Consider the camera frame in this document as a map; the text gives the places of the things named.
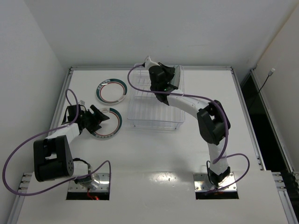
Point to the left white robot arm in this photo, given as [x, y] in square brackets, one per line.
[52, 155]

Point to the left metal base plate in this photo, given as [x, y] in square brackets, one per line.
[97, 182]

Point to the white plate grey rim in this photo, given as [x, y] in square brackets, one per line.
[178, 76]

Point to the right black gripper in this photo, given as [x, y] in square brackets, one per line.
[168, 76]

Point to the metal base plate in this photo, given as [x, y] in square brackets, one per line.
[97, 182]
[202, 183]

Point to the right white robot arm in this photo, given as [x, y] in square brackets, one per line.
[212, 120]

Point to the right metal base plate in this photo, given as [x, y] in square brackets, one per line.
[202, 183]

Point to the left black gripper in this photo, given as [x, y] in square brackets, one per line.
[92, 120]

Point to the green red rimmed plate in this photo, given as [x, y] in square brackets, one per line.
[111, 91]
[110, 127]

